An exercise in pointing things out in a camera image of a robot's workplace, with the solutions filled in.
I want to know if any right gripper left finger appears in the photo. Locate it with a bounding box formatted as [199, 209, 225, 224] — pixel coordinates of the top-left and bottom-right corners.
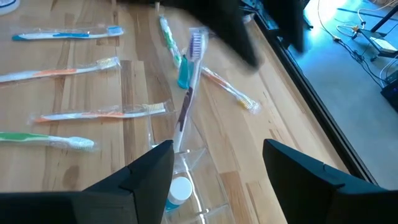
[0, 139, 175, 224]

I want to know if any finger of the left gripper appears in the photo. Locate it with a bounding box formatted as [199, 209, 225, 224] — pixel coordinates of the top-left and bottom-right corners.
[264, 0, 309, 53]
[186, 0, 261, 68]

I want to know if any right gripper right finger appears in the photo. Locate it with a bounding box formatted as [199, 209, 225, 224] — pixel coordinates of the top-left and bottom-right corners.
[262, 139, 398, 224]

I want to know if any orange toothbrush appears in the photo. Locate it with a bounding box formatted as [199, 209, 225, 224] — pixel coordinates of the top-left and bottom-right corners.
[0, 55, 121, 84]
[200, 66, 262, 115]
[29, 101, 170, 124]

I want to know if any green toothbrush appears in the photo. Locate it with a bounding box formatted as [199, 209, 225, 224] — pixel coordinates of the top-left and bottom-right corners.
[0, 131, 99, 153]
[158, 14, 183, 68]

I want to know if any purple toothbrush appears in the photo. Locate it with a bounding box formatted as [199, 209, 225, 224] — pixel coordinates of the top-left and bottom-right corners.
[172, 27, 210, 154]

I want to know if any blue toothbrush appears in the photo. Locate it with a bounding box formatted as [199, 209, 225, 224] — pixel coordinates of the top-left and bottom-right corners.
[11, 24, 125, 42]

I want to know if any clear acrylic organizer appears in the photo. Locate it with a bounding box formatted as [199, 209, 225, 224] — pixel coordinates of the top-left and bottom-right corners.
[148, 116, 239, 224]

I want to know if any black floor box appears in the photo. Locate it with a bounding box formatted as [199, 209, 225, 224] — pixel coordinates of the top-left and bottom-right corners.
[381, 70, 398, 113]

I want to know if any yellow cable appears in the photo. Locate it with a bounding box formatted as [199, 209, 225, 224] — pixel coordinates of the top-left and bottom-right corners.
[335, 7, 398, 38]
[316, 0, 341, 43]

